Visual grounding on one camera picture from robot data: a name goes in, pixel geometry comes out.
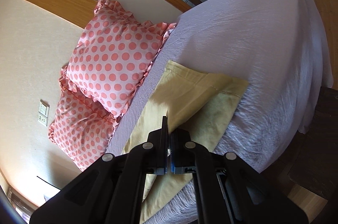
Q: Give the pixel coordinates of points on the small pink polka-dot pillow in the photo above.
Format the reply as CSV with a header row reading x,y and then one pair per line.
x,y
113,56

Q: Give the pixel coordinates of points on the khaki pants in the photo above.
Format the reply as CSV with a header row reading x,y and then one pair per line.
x,y
201,103

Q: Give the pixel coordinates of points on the window with dark frame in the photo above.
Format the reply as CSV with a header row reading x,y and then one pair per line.
x,y
22,206

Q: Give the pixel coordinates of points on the large pink polka-dot pillow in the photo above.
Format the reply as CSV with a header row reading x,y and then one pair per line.
x,y
82,128

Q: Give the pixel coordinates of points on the white light switch panel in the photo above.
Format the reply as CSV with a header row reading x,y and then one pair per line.
x,y
44,108

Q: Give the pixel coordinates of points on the white wall socket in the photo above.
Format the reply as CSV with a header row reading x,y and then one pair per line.
x,y
42,119

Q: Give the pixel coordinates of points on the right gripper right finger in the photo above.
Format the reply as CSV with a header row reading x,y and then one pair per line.
x,y
227,189

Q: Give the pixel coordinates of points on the lavender bed sheet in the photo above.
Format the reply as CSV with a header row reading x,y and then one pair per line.
x,y
278,46

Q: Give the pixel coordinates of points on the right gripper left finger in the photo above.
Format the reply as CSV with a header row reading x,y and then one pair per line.
x,y
111,189

